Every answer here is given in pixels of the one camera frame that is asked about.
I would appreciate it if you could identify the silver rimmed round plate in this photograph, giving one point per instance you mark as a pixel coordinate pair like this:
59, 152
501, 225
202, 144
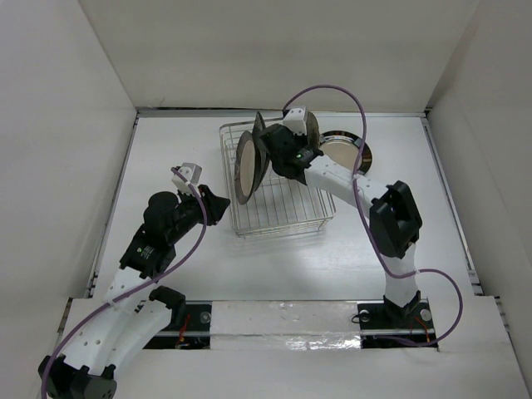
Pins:
248, 168

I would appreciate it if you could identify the cream bird pattern plate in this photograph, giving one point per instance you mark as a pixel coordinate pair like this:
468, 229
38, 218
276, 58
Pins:
258, 131

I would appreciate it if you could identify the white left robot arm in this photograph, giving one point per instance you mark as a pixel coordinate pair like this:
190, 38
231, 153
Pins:
92, 357

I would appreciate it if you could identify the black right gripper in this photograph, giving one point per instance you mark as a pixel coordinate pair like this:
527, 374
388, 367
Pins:
301, 138

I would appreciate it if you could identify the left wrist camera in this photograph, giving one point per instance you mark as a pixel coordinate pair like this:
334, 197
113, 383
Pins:
186, 176

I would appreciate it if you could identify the foil covered rail bar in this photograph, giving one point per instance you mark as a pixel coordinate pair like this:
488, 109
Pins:
284, 325

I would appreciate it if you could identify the black rimmed beige plate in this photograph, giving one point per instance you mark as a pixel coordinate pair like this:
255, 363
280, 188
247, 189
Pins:
343, 147

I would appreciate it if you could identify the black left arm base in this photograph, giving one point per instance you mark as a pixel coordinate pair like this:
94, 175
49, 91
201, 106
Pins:
189, 327

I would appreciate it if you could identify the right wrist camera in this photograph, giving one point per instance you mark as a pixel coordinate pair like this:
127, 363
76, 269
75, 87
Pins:
295, 119

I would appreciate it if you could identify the black square floral plate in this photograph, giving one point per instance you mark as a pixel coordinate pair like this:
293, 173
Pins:
264, 164

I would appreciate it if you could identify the wire dish rack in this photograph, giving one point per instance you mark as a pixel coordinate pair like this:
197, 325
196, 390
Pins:
279, 206

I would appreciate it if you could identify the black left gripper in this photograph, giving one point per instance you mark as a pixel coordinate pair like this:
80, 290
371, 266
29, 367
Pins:
216, 204

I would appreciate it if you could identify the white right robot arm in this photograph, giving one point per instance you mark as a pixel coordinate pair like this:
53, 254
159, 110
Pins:
388, 212

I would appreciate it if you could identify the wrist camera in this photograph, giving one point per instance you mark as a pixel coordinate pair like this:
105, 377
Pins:
295, 119
186, 176

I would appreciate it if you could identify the grey snowflake deer plate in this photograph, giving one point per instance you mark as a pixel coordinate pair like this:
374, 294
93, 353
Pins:
313, 133

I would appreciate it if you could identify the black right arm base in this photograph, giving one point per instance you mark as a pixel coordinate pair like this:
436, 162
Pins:
377, 323

